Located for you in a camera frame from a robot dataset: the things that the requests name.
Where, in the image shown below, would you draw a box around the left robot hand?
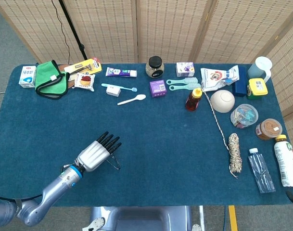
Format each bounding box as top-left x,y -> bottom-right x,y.
76,131 -> 123,173

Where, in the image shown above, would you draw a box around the thin-framed eyeglasses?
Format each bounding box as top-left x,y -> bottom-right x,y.
104,154 -> 122,171

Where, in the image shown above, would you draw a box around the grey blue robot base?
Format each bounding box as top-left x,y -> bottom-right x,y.
82,205 -> 202,231

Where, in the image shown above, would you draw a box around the white drink bottle yellow cap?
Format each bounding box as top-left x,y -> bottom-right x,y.
273,134 -> 293,188

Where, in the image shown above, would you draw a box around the clear water bottle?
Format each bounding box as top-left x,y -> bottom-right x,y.
247,148 -> 276,194

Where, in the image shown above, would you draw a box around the yellow floor tape strip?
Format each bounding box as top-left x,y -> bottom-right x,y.
228,205 -> 239,231

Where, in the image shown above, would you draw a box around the small white box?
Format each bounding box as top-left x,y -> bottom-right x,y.
105,86 -> 121,97

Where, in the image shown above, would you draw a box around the blue table cover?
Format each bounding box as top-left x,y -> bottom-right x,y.
0,63 -> 293,208

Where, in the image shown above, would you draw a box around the white plastic spoon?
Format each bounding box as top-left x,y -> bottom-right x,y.
117,94 -> 147,106

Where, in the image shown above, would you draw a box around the brown spread jar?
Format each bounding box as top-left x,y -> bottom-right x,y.
255,118 -> 283,141

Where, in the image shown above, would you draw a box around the light blue toothbrush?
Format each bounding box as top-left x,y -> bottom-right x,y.
101,83 -> 138,93

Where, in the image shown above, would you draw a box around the red tart snack pack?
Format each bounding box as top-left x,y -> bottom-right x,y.
72,73 -> 96,92

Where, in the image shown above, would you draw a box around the brown round mat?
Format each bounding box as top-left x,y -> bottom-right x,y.
56,64 -> 76,89

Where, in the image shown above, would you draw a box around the purple white toothpaste tube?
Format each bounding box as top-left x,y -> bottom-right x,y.
105,67 -> 138,78

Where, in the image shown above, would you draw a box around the razor on yellow card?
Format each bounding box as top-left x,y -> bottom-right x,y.
64,57 -> 102,76

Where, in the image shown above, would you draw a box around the green cloth black trim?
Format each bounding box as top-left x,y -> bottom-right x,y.
35,59 -> 70,100

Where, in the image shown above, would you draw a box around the purple cardboard box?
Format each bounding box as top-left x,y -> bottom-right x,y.
149,79 -> 167,98

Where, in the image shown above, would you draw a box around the white metal leg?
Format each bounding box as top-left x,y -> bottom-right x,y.
198,205 -> 206,231

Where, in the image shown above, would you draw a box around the clear tub of clips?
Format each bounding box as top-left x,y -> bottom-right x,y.
230,103 -> 259,129

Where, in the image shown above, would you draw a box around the white blue milk carton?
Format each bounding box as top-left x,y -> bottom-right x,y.
18,65 -> 37,89

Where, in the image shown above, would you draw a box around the glass jar black lid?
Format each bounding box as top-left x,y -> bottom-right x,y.
145,56 -> 166,79

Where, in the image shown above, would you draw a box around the honey bottle yellow cap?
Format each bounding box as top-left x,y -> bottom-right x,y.
185,88 -> 203,112

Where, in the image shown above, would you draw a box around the green container yellow lid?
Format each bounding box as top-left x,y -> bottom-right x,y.
246,77 -> 269,101

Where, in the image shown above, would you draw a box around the teal hair brush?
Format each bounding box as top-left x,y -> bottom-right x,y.
168,83 -> 202,92
166,77 -> 199,86

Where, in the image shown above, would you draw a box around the beige bowl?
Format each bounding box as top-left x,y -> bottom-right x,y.
210,90 -> 236,113

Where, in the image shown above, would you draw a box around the navy blue box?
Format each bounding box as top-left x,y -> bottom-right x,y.
231,66 -> 248,98

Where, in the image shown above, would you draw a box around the white purple carton box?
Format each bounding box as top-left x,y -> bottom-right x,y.
175,62 -> 195,77

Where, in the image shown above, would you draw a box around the bamboo folding screen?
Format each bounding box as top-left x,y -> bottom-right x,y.
266,18 -> 293,145
0,0 -> 293,64

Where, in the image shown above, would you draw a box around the black tripod pole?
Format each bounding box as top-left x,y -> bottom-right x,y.
58,0 -> 89,61

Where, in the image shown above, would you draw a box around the clear plastic pitcher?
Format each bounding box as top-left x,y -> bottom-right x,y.
247,56 -> 273,84

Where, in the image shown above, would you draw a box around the white printed snack bag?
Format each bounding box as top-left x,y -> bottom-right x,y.
200,64 -> 241,92

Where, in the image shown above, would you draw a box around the speckled white rope bundle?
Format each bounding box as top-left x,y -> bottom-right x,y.
203,90 -> 243,179

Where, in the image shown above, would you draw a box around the black hanging cable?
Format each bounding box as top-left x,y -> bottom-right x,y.
51,0 -> 71,65

